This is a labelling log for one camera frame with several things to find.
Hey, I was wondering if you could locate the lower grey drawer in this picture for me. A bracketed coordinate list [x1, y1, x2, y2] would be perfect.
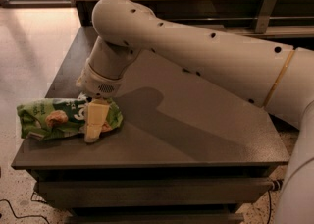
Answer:
[65, 214, 243, 224]

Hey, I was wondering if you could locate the green rice chip bag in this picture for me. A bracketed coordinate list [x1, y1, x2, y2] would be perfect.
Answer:
[17, 93, 123, 140]

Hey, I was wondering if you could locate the black cable right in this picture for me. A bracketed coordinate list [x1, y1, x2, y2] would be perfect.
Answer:
[266, 190, 273, 224]

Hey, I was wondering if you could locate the right metal bracket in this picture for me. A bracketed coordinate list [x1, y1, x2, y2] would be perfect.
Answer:
[253, 0, 277, 34]

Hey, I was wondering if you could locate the grey drawer cabinet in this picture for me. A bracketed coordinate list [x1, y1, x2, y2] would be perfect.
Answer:
[11, 26, 291, 224]

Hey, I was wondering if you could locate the striped cable plug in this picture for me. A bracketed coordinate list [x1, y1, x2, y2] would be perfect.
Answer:
[271, 179, 283, 192]

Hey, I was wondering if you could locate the black floor cable left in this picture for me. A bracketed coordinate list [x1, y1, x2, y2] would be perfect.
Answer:
[0, 198, 51, 224]

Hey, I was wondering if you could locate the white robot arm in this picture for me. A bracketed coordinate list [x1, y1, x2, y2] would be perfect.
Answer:
[77, 0, 314, 224]

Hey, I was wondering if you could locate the horizontal metal rail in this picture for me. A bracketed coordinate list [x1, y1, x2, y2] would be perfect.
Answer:
[171, 16, 314, 27]

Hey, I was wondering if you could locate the grey drawer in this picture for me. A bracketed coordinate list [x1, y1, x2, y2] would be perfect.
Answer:
[36, 178, 271, 208]
[65, 214, 243, 224]

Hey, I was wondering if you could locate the upper grey drawer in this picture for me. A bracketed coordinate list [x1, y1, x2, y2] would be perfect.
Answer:
[36, 178, 271, 208]

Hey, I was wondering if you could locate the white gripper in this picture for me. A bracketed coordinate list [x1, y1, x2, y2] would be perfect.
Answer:
[76, 62, 121, 143]

